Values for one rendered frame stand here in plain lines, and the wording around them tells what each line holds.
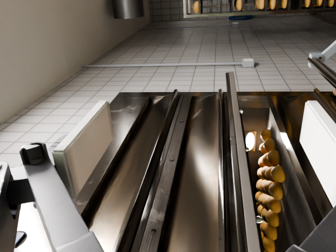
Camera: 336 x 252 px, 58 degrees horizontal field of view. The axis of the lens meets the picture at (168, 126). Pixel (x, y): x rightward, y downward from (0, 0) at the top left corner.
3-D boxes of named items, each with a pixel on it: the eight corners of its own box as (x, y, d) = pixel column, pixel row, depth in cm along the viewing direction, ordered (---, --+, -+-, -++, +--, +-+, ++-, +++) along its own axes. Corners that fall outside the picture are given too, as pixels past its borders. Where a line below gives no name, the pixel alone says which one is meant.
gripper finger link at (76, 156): (75, 200, 16) (62, 199, 16) (114, 137, 22) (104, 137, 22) (64, 151, 15) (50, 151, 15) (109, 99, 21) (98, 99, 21)
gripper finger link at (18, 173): (44, 210, 14) (-13, 207, 15) (85, 155, 19) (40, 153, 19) (36, 185, 14) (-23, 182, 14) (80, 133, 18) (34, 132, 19)
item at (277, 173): (273, 269, 157) (262, 268, 158) (261, 207, 200) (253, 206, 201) (286, 172, 131) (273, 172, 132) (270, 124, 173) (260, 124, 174)
